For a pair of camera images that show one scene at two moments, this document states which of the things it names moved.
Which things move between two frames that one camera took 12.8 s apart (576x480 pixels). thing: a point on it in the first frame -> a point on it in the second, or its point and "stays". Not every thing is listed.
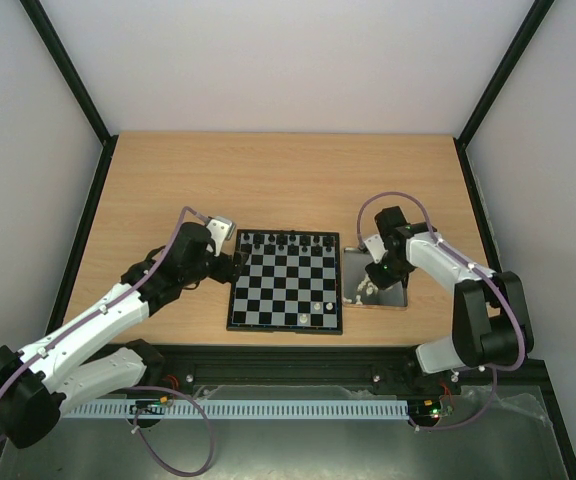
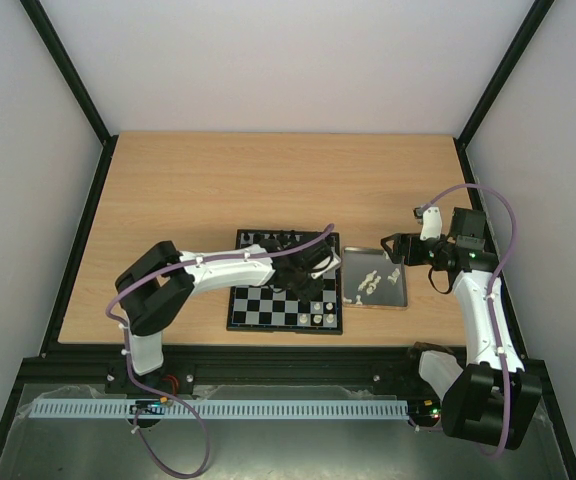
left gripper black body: x=223 y=274 -> x=304 y=294
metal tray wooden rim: x=360 y=291 stays
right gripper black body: x=385 y=273 -> x=407 y=248
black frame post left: x=78 y=84 stays
